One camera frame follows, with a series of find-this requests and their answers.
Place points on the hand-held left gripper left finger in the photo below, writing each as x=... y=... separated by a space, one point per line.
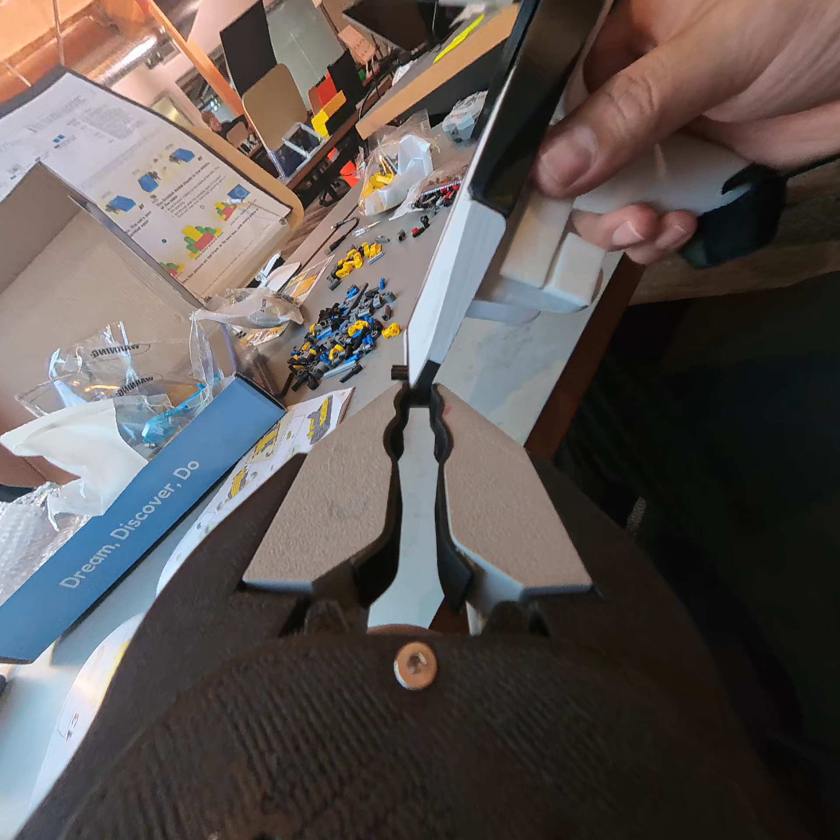
x=321 y=518

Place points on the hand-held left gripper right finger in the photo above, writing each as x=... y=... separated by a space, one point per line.
x=512 y=518

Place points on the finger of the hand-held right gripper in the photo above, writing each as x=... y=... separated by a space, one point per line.
x=453 y=282

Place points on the person's right hand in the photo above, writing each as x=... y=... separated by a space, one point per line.
x=722 y=65

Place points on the building instruction booklet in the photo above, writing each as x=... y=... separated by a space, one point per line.
x=308 y=426

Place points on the clear bag of red parts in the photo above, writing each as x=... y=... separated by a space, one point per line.
x=436 y=190

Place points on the cluster of yellow black parts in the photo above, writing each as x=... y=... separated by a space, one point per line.
x=351 y=259

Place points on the wooden edged table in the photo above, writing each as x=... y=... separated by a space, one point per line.
x=420 y=85

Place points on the clear bag with yellow parts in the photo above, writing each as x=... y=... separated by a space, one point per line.
x=394 y=177

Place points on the pile of mixed building pieces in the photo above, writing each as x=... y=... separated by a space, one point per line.
x=341 y=334

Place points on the small yellow picture leaflet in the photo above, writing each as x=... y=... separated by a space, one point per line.
x=305 y=283

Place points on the blue kit box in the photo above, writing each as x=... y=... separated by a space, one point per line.
x=144 y=505

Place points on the blue curved plastic part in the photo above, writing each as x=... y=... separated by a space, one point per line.
x=170 y=420

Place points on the colourful block stack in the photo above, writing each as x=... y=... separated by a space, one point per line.
x=328 y=121

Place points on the crumpled clear plastic bag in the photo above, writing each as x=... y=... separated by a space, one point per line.
x=256 y=308

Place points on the brown board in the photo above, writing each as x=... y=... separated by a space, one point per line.
x=275 y=105

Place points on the white paper sheet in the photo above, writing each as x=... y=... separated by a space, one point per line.
x=72 y=446

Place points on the clear bag of kit parts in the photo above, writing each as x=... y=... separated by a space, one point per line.
x=98 y=367

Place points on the black panel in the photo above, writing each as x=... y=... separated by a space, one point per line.
x=249 y=46

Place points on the bubble wrap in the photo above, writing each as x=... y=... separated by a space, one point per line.
x=33 y=538

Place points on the printed building blocks sheet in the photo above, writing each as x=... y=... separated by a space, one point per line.
x=131 y=164

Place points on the cardboard box lid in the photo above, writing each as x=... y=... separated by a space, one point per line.
x=65 y=262

